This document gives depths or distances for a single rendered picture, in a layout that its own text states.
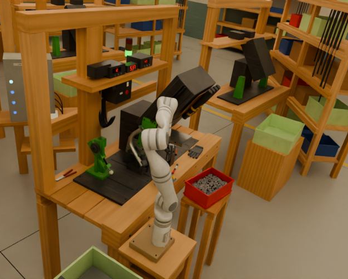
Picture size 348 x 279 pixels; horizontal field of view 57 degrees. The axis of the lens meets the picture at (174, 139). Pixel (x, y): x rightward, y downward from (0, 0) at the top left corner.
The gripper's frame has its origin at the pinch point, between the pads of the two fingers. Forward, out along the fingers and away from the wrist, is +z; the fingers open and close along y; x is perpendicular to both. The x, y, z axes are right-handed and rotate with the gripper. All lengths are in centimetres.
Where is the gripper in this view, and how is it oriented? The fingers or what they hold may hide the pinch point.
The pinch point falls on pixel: (160, 156)
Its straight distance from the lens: 174.9
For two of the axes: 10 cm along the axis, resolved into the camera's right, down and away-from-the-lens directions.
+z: -1.2, 8.7, 4.7
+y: -8.6, -3.3, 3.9
